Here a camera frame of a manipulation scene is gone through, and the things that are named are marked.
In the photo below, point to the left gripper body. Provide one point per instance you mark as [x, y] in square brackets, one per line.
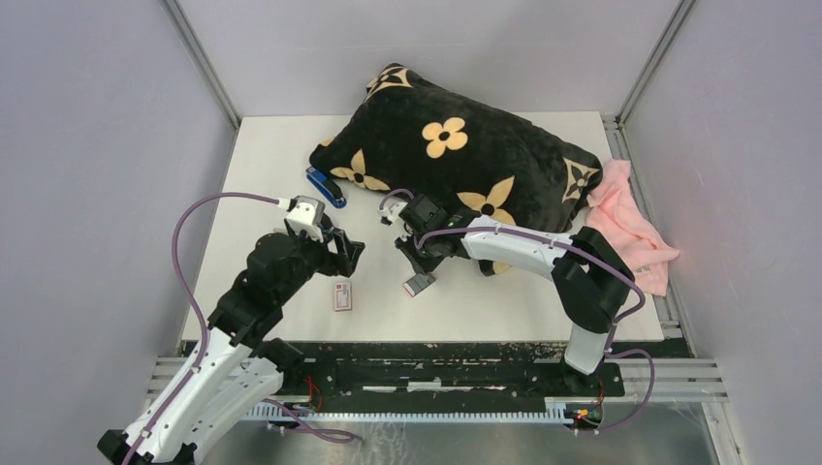
[324, 259]

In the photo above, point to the black pillow with beige flowers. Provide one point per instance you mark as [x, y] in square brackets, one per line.
[410, 133]

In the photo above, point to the box of staples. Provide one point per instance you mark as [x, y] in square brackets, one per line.
[418, 283]

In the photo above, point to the pink cloth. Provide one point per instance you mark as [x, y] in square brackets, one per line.
[615, 213]

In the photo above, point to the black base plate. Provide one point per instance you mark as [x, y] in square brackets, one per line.
[460, 378]

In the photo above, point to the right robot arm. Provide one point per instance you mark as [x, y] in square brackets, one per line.
[590, 278]

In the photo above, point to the blue stapler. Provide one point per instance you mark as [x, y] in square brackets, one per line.
[326, 186]

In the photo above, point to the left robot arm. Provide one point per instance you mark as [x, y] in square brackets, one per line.
[236, 367]

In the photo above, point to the red white staple box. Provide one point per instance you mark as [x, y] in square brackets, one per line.
[342, 296]

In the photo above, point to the white cable duct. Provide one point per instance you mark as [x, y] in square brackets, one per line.
[411, 417]

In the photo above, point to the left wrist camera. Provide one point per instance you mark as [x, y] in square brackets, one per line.
[304, 215]

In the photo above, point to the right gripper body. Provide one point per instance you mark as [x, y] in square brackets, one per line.
[424, 253]

